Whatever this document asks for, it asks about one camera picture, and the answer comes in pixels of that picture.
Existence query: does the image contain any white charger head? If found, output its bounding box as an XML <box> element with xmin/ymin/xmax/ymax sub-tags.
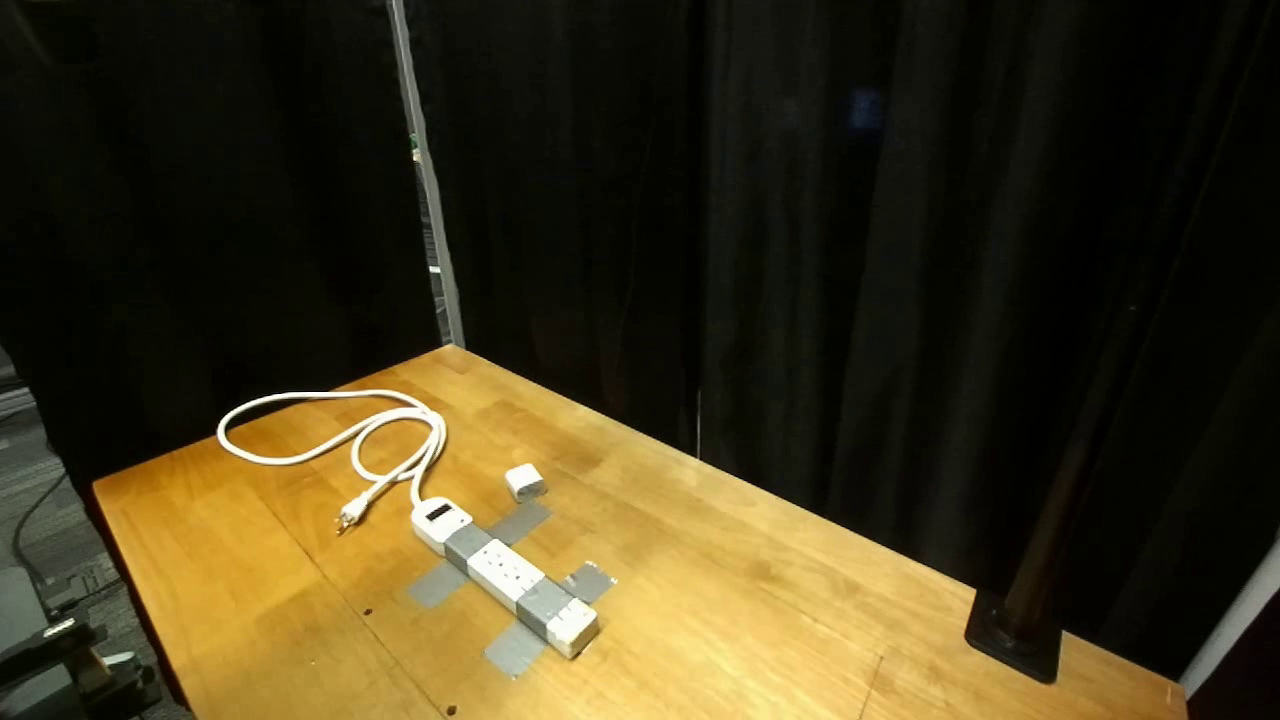
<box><xmin>503</xmin><ymin>463</ymin><xmax>547</xmax><ymax>499</ymax></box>

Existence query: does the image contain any silver metal pole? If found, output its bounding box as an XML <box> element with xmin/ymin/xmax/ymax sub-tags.
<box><xmin>383</xmin><ymin>0</ymin><xmax>467</xmax><ymax>348</ymax></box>

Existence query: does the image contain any white power strip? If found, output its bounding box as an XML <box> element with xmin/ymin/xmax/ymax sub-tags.
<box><xmin>413</xmin><ymin>498</ymin><xmax>601</xmax><ymax>660</ymax></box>

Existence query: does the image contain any black curtain backdrop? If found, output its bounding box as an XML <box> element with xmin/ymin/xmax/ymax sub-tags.
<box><xmin>0</xmin><ymin>0</ymin><xmax>1280</xmax><ymax>686</ymax></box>

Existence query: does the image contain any grey tape strip near switch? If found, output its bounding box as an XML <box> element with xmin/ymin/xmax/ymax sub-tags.
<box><xmin>413</xmin><ymin>498</ymin><xmax>543</xmax><ymax>607</ymax></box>

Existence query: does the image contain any black stand post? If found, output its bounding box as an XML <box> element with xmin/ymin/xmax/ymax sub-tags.
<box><xmin>971</xmin><ymin>174</ymin><xmax>1268</xmax><ymax>682</ymax></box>

